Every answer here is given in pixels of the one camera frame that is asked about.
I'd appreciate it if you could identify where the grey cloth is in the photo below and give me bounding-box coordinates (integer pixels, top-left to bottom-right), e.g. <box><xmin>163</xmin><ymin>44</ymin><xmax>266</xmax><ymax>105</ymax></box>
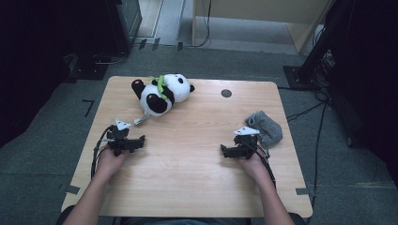
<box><xmin>244</xmin><ymin>110</ymin><xmax>283</xmax><ymax>150</ymax></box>

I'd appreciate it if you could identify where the black and white panda plush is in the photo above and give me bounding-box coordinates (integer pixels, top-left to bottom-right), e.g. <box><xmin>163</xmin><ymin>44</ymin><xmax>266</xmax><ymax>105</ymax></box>
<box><xmin>130</xmin><ymin>73</ymin><xmax>195</xmax><ymax>127</ymax></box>

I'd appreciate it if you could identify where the dark curtain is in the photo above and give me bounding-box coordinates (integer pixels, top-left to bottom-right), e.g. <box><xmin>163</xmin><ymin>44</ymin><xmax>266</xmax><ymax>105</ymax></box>
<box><xmin>0</xmin><ymin>0</ymin><xmax>111</xmax><ymax>148</ymax></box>
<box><xmin>325</xmin><ymin>0</ymin><xmax>398</xmax><ymax>188</ymax></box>

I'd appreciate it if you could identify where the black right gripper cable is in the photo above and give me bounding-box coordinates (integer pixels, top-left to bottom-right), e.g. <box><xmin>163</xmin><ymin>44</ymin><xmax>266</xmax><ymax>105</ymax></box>
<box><xmin>247</xmin><ymin>142</ymin><xmax>277</xmax><ymax>189</ymax></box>

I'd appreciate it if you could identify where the light wooden cabinet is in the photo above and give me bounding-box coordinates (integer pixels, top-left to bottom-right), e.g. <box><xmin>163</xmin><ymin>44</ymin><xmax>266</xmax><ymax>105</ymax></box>
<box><xmin>191</xmin><ymin>0</ymin><xmax>333</xmax><ymax>54</ymax></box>

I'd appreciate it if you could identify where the black hanging cable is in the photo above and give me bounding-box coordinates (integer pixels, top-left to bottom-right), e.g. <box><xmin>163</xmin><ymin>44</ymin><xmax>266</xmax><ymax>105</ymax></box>
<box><xmin>187</xmin><ymin>0</ymin><xmax>212</xmax><ymax>49</ymax></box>

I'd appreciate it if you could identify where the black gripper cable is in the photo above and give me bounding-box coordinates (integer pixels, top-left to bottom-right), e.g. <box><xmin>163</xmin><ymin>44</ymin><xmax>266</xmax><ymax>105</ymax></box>
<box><xmin>247</xmin><ymin>142</ymin><xmax>277</xmax><ymax>189</ymax></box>
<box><xmin>90</xmin><ymin>125</ymin><xmax>115</xmax><ymax>180</ymax></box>

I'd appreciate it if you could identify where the person's left hand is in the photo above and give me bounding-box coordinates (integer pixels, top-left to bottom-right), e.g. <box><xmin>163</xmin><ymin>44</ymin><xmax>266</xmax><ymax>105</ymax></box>
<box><xmin>97</xmin><ymin>146</ymin><xmax>130</xmax><ymax>181</ymax></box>

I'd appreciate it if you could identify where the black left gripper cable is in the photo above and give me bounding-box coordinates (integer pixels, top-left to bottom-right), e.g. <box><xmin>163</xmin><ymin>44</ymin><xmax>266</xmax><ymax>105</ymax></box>
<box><xmin>90</xmin><ymin>125</ymin><xmax>115</xmax><ymax>180</ymax></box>

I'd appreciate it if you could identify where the person's right hand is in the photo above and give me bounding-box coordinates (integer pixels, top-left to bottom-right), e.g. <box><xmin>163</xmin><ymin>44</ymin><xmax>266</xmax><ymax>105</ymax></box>
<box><xmin>236</xmin><ymin>152</ymin><xmax>270</xmax><ymax>183</ymax></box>

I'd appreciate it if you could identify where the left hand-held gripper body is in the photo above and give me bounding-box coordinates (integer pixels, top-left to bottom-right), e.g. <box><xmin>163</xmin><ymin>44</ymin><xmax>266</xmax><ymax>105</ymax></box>
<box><xmin>106</xmin><ymin>119</ymin><xmax>135</xmax><ymax>158</ymax></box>

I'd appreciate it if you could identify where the looped cable on floor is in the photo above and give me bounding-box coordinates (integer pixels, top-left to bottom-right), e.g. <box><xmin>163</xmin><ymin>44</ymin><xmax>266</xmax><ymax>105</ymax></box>
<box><xmin>92</xmin><ymin>51</ymin><xmax>130</xmax><ymax>66</ymax></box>

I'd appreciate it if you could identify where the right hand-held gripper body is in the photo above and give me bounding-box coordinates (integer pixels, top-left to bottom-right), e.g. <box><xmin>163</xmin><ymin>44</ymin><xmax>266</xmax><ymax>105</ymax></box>
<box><xmin>233</xmin><ymin>126</ymin><xmax>261</xmax><ymax>160</ymax></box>

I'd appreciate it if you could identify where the black floor base plate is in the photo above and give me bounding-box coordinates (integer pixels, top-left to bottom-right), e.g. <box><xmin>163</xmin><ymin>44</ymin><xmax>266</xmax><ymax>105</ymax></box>
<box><xmin>67</xmin><ymin>62</ymin><xmax>109</xmax><ymax>82</ymax></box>

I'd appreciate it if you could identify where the long black floor cable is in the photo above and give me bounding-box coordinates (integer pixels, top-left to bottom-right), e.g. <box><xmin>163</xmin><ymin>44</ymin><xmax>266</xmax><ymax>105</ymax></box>
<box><xmin>304</xmin><ymin>102</ymin><xmax>329</xmax><ymax>225</ymax></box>

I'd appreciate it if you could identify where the black metal stand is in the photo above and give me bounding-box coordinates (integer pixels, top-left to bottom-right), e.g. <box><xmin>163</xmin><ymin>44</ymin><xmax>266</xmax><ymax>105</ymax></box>
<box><xmin>283</xmin><ymin>0</ymin><xmax>348</xmax><ymax>92</ymax></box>

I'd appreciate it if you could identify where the dark equipment cabinet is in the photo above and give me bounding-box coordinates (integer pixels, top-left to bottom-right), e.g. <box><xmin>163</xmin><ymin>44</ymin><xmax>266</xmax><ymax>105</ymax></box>
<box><xmin>106</xmin><ymin>0</ymin><xmax>144</xmax><ymax>56</ymax></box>

